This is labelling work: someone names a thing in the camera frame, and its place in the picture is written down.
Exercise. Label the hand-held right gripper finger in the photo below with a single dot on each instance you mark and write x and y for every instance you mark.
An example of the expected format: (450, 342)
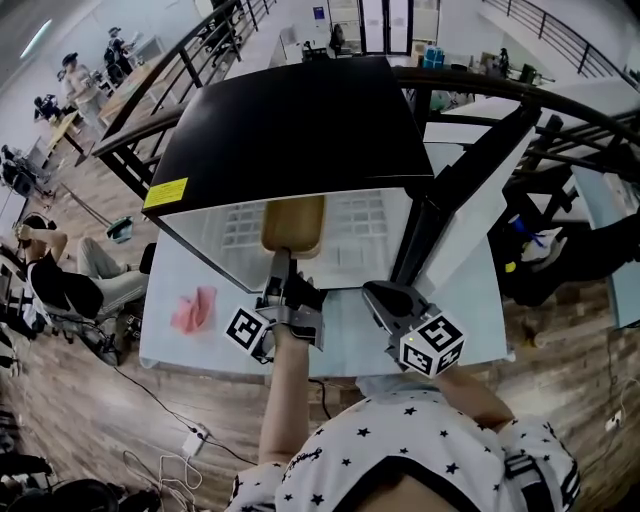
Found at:
(395, 300)

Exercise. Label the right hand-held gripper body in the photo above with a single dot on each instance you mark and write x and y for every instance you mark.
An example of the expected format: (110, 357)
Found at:
(430, 345)

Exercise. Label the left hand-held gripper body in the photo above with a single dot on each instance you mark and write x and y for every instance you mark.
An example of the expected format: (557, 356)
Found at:
(305, 315)

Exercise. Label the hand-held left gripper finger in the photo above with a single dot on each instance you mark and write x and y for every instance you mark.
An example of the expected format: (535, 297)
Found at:
(280, 265)

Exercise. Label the beige food tray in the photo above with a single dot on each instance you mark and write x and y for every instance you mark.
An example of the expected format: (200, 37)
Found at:
(295, 225)

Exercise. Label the black mini fridge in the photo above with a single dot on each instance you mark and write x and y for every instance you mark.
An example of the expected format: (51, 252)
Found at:
(290, 130)

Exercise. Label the person's right forearm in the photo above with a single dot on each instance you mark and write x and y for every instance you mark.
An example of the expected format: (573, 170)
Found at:
(475, 400)

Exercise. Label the person's left forearm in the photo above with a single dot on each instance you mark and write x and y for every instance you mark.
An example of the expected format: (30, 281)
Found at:
(285, 400)

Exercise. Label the table with pale blue cover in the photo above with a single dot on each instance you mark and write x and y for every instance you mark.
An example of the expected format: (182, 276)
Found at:
(625, 300)
(350, 345)

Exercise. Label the pink cloth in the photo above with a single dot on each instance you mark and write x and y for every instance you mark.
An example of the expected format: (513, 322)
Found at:
(195, 310)

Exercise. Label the white star-print shirt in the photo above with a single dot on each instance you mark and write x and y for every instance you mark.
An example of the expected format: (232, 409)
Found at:
(400, 450)

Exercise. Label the small yellow ball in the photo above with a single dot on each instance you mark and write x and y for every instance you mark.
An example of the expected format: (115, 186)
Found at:
(510, 267)

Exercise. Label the black bag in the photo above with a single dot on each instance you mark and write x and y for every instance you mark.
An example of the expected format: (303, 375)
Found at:
(550, 285)

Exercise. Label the blue cup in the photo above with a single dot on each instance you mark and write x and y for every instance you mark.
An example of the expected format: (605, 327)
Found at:
(525, 230)

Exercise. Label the white crumpled cloth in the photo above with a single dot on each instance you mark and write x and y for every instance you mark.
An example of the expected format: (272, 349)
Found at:
(545, 247)

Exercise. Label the teal dustpan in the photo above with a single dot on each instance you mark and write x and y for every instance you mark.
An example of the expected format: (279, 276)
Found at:
(120, 231)

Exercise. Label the white power strip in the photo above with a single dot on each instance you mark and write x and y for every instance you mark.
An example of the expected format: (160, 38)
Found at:
(196, 440)

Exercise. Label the black office chair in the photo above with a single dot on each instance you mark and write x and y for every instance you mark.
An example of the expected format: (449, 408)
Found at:
(85, 325)

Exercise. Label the wooden table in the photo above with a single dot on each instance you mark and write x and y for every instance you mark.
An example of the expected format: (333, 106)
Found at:
(130, 95)

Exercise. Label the glass double door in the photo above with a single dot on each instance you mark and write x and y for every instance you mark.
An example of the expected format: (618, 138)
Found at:
(372, 25)

